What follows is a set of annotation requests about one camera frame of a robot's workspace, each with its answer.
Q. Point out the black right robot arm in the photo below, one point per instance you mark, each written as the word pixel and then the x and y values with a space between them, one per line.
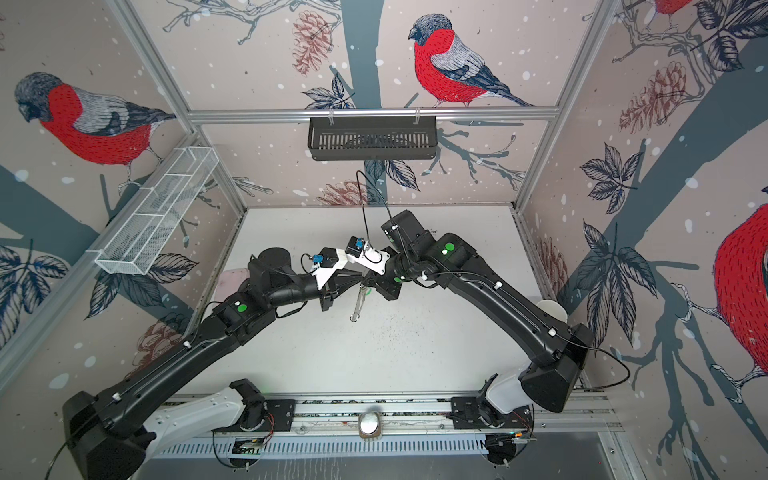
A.
pixel 556 350

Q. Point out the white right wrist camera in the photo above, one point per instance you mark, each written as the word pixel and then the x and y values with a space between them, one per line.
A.
pixel 360 251

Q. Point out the black hanging basket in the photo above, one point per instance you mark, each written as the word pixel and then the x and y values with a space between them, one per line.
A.
pixel 373 138

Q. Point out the white wire mesh basket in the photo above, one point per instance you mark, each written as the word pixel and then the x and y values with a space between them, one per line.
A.
pixel 142 236

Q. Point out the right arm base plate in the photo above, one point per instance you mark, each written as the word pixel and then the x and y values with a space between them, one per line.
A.
pixel 470 413

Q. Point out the white mug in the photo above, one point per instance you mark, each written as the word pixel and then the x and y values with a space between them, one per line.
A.
pixel 553 309

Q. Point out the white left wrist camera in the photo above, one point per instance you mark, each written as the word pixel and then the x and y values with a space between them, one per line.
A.
pixel 326 263

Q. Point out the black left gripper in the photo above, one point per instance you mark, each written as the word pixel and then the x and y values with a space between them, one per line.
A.
pixel 339 286

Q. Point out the silver push button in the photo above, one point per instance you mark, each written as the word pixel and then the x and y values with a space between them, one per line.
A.
pixel 370 425

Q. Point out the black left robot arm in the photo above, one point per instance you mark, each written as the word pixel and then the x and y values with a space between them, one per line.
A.
pixel 110 434

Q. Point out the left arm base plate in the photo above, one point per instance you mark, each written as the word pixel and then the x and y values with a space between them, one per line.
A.
pixel 271 415

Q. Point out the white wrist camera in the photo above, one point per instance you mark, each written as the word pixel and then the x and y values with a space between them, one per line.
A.
pixel 360 251
pixel 326 263

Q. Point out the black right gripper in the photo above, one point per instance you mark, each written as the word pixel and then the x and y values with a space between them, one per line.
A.
pixel 381 282

